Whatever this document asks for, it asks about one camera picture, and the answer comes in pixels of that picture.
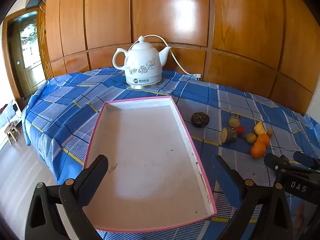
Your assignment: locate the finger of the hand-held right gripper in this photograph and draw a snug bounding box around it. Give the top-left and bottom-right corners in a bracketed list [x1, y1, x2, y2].
[293, 151, 320, 170]
[264, 153, 292, 172]

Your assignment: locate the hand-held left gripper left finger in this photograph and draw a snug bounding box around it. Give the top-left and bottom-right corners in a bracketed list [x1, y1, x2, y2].
[25, 154, 109, 240]

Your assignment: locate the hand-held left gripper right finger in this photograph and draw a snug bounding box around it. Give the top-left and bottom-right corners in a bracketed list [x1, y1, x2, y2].
[211, 155, 294, 240]

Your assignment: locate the orange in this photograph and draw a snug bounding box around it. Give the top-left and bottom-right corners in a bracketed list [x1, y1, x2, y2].
[251, 142, 267, 159]
[257, 134, 271, 147]

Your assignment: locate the yellow fruit wedge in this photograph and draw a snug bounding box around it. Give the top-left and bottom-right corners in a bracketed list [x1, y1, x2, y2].
[254, 121, 267, 136]

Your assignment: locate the small metal cup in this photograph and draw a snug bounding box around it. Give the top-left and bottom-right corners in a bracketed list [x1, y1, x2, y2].
[220, 127, 238, 144]

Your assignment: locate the pink-edged white cardboard box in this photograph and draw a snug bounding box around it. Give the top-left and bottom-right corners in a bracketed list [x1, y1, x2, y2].
[82, 95, 217, 232]

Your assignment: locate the sugarcane piece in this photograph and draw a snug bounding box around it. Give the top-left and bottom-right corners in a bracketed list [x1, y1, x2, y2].
[228, 114, 241, 128]

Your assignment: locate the dark brown wrinkled fruit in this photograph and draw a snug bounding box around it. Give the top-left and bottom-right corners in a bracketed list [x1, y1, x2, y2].
[191, 112, 210, 128]

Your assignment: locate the blue checked tablecloth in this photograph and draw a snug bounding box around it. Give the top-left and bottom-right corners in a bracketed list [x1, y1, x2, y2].
[21, 67, 320, 240]

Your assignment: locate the small wooden stool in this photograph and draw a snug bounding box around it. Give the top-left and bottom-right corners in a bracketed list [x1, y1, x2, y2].
[4, 123, 21, 145]

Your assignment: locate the silver kettle base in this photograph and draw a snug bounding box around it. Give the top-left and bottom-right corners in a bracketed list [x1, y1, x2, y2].
[125, 80, 163, 90]

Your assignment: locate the patterned cushion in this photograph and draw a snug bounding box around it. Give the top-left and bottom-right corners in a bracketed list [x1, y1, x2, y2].
[0, 100, 22, 128]

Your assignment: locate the white ceramic electric kettle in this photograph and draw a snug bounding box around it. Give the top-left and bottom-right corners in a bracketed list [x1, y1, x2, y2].
[112, 35, 172, 87]

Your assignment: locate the wooden wardrobe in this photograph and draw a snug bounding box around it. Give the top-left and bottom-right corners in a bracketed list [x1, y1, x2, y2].
[37, 0, 320, 115]

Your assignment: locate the wooden door with glass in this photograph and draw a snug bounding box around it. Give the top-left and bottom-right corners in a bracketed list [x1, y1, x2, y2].
[6, 10, 48, 100]

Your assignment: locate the white power cord with plug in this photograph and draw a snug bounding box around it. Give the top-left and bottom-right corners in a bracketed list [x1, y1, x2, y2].
[144, 34, 202, 81]

